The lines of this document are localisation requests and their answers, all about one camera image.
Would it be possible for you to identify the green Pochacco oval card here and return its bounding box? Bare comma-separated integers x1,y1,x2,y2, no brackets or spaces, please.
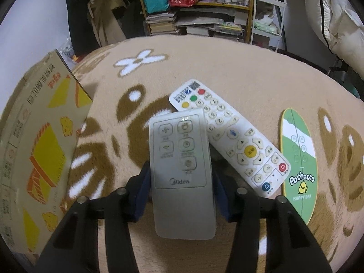
280,108,318,224

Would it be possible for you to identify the dark hanging coat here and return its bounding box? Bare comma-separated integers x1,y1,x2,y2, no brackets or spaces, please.
66,0,99,58

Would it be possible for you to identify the cardboard box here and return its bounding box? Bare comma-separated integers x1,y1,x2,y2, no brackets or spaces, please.
1,51,92,254

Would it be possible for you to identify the grey Midea remote control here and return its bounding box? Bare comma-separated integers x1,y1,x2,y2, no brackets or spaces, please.
149,109,217,240

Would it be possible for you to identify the stack of books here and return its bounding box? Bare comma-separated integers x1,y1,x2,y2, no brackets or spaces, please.
146,11,178,35

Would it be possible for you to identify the wooden bookshelf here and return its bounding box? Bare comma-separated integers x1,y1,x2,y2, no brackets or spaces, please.
140,0,254,44

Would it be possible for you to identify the white numbered remote control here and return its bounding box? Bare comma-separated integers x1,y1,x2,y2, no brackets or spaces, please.
169,79,291,198

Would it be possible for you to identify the white wire rack cart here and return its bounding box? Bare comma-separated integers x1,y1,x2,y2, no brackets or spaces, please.
250,0,287,52

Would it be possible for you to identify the snack bag by wall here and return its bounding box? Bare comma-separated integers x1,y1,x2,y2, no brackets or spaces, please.
58,37,80,62

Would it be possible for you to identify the white curtain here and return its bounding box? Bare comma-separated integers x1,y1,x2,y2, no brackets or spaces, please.
301,0,364,100

